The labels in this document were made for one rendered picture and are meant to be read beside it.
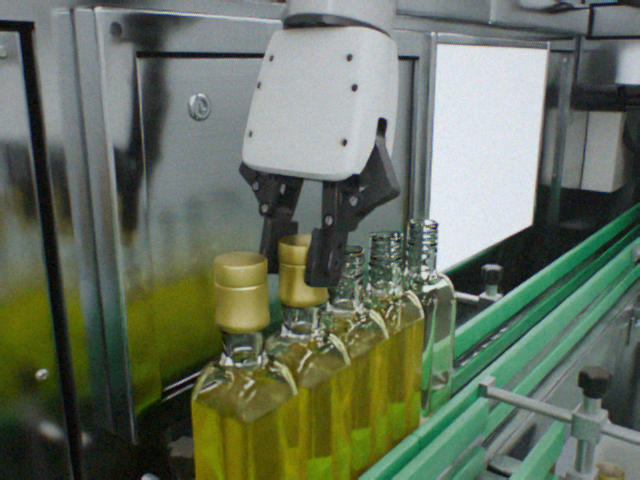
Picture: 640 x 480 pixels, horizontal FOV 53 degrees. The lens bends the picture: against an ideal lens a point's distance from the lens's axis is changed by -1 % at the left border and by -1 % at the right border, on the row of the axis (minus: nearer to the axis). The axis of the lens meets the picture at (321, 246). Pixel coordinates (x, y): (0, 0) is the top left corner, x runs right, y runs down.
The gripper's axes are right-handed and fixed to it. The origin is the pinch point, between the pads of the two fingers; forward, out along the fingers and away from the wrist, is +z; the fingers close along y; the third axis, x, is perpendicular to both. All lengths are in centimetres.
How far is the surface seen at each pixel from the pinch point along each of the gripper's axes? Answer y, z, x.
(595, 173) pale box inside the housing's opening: -14, -20, 119
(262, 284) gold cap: 1.6, 2.0, -5.2
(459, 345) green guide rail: -4.0, 10.8, 38.2
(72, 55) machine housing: -14.9, -11.1, -10.5
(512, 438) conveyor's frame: 5.2, 19.0, 36.1
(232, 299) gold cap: 0.7, 3.1, -6.7
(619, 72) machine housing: -9, -39, 101
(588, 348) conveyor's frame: 4, 11, 65
